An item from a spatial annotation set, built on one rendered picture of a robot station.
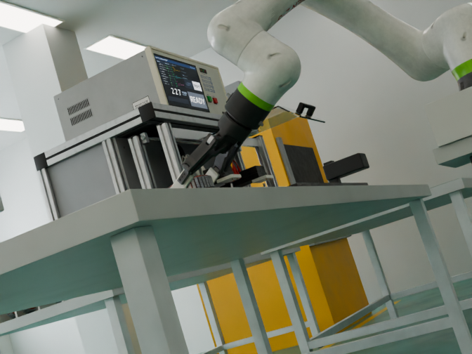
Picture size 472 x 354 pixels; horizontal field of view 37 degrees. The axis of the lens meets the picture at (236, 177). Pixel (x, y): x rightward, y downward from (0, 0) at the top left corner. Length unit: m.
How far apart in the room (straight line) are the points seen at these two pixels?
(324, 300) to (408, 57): 3.83
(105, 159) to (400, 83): 5.62
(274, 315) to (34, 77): 2.95
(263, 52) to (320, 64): 6.15
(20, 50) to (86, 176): 4.69
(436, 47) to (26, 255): 1.26
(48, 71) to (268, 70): 5.02
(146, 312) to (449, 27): 1.20
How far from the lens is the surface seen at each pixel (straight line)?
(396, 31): 2.03
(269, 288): 5.85
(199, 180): 1.62
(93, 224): 1.08
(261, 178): 2.24
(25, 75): 6.62
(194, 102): 2.22
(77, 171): 2.09
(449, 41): 1.95
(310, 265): 5.69
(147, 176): 1.95
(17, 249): 1.18
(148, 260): 1.08
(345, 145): 7.50
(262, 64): 1.53
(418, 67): 2.06
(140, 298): 1.08
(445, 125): 1.80
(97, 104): 2.21
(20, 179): 9.82
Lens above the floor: 0.56
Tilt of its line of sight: 9 degrees up
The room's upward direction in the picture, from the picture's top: 17 degrees counter-clockwise
